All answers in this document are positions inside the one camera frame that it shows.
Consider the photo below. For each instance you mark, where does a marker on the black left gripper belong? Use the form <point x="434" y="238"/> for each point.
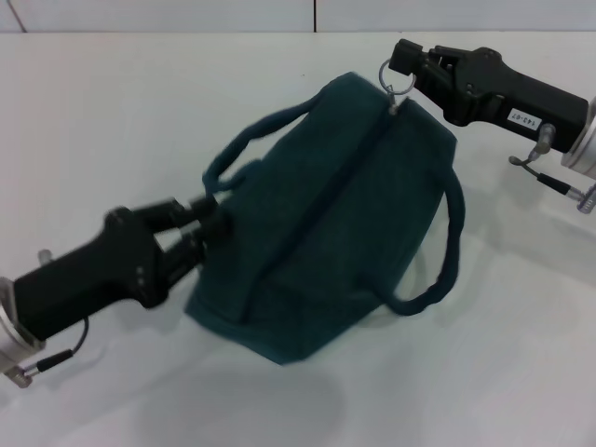
<point x="88" y="274"/>

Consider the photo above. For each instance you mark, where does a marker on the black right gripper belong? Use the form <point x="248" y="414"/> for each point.
<point x="507" y="98"/>

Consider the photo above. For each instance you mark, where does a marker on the dark teal lunch bag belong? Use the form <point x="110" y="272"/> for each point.
<point x="326" y="223"/>

